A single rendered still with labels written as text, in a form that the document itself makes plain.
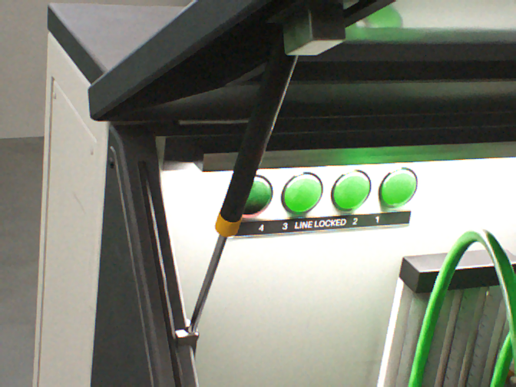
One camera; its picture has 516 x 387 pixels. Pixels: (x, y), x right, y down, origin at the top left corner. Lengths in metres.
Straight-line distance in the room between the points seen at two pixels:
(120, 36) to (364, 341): 0.46
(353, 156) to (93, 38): 0.31
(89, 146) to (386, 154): 0.32
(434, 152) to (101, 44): 0.38
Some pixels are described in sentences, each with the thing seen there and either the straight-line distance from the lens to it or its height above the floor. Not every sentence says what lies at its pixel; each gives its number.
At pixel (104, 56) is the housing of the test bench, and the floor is 1.50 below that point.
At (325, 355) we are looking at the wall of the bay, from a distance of 1.21.
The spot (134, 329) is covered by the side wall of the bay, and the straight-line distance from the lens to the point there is 0.96.
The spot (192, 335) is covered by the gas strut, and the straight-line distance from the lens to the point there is 0.92.
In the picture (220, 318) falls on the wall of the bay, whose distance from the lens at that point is 1.12.
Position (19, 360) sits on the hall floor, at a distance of 3.26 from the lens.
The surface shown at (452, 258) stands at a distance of 1.05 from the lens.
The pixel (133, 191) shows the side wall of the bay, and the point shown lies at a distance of 0.96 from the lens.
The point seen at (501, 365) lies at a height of 1.21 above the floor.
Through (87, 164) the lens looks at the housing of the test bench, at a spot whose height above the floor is 1.38.
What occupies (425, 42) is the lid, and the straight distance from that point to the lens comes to 0.84.
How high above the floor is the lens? 1.80
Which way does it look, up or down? 23 degrees down
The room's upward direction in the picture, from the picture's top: 8 degrees clockwise
